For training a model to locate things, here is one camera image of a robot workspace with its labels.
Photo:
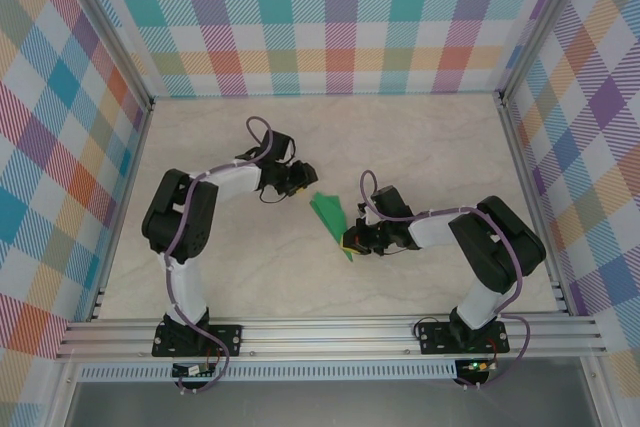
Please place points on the green paper sheet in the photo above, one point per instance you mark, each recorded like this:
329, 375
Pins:
332, 217

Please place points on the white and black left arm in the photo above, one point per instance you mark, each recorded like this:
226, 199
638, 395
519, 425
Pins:
235, 182

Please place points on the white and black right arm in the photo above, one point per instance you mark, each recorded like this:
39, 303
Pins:
430, 229

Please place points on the grey metal base panel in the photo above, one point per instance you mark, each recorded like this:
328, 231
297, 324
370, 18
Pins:
325, 404

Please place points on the circuit board with green light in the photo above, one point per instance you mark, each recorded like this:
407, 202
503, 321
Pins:
477, 366

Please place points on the small black circuit board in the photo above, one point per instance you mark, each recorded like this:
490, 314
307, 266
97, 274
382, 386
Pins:
192, 371

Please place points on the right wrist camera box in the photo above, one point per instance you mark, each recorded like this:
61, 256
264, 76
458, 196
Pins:
363, 210

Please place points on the aluminium mounting rail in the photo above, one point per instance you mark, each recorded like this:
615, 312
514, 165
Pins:
325, 339

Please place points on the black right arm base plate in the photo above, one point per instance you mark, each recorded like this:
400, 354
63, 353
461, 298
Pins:
432, 339

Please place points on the aluminium side rail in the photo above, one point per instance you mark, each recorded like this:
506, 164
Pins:
127, 197
530, 197

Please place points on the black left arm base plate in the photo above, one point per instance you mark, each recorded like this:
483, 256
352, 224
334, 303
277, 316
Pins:
227, 339

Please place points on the aluminium frame post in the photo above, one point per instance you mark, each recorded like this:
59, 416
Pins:
545, 22
107, 27

